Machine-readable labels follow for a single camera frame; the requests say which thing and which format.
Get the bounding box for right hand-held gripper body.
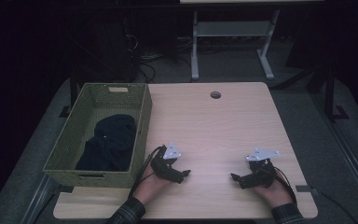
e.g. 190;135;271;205
245;147;280;189

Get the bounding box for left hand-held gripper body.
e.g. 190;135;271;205
150;142;185;182

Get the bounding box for black garment with fishbone print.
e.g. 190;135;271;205
75;113;138;173

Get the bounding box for green woven basket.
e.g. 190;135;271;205
42;82;154;189

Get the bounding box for person's right hand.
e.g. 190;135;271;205
251;173;295;209

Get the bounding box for person's left hand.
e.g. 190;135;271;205
132;163;174;206

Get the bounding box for black metal stand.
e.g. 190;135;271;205
58;69;79;119
322;59;351;123

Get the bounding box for dark cabinet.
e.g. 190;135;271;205
74;12;140;82

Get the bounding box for black floor cable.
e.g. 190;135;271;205
310;188;358;224

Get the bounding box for metal floor rail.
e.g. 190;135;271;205
20;174;57;224
310;91;358;217

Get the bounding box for tangle of floor cables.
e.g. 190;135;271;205
127;32;197;84

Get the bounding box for white metal desk frame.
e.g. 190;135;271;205
179;0;325;81

